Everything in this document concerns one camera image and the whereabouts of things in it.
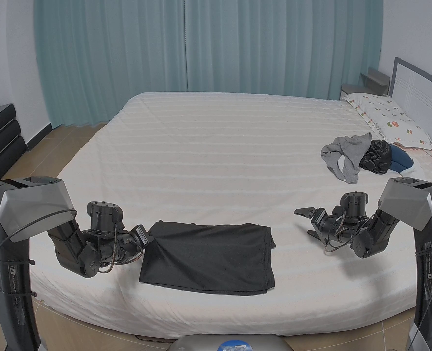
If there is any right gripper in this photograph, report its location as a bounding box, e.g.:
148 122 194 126
294 206 343 244

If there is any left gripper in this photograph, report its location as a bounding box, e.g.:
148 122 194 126
115 232 144 264

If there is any black T-shirt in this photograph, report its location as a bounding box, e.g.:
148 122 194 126
138 220 277 296

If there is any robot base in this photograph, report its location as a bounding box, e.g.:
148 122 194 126
164 334 290 351

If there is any bed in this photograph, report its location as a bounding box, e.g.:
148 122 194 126
29 57 432 340

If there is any grey garment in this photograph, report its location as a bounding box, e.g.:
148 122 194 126
320 132 373 185

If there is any shiny black garment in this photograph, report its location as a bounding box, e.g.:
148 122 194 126
359 140 393 175

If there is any dark blue garment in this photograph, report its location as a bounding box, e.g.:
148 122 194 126
388 146 416 175

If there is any white printed pillow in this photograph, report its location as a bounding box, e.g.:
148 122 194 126
340 92 432 150

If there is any grey bedside table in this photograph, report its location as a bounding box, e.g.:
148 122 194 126
341 67 391 96

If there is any black chest of drawers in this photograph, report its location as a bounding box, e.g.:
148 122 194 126
0 103 28 183

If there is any blue-green curtain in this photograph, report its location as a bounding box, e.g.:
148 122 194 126
33 0 188 128
184 0 384 101

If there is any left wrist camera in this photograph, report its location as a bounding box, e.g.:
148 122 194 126
134 224 151 248

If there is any black cable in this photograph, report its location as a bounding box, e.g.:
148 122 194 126
134 334 174 343
0 209 77 270

